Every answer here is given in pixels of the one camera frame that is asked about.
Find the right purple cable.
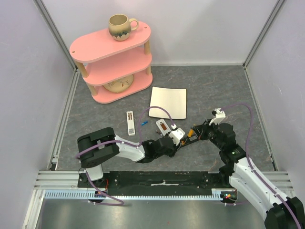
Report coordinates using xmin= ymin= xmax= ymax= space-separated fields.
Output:
xmin=223 ymin=103 xmax=303 ymax=229

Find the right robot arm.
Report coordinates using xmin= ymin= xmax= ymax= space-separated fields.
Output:
xmin=192 ymin=123 xmax=305 ymax=229

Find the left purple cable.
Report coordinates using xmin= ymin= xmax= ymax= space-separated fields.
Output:
xmin=75 ymin=105 xmax=176 ymax=206

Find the white square plate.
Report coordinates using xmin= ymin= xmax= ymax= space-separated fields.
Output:
xmin=150 ymin=87 xmax=187 ymax=119

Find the wide white remote control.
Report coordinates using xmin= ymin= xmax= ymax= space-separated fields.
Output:
xmin=156 ymin=119 xmax=171 ymax=136

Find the purple cable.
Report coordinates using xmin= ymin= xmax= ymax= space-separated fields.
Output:
xmin=75 ymin=105 xmax=176 ymax=206
xmin=223 ymin=103 xmax=303 ymax=229

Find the pink three-tier shelf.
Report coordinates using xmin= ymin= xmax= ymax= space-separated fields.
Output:
xmin=70 ymin=21 xmax=153 ymax=104

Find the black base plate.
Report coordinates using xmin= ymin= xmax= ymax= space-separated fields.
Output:
xmin=78 ymin=171 xmax=232 ymax=189

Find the black remote control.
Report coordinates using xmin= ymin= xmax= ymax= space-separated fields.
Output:
xmin=179 ymin=135 xmax=199 ymax=147

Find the slim white remote control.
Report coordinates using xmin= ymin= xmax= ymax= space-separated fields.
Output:
xmin=126 ymin=111 xmax=135 ymax=136

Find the orange handled screwdriver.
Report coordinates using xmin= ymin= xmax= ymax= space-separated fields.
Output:
xmin=187 ymin=129 xmax=194 ymax=138

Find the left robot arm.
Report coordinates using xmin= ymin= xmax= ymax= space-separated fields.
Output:
xmin=76 ymin=127 xmax=185 ymax=187

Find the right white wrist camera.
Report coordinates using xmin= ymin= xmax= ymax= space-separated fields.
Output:
xmin=209 ymin=108 xmax=226 ymax=125

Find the slotted cable duct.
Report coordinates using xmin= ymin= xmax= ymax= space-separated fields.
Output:
xmin=44 ymin=189 xmax=237 ymax=201

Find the beige ceramic mug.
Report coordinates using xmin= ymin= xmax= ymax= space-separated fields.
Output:
xmin=108 ymin=14 xmax=139 ymax=41

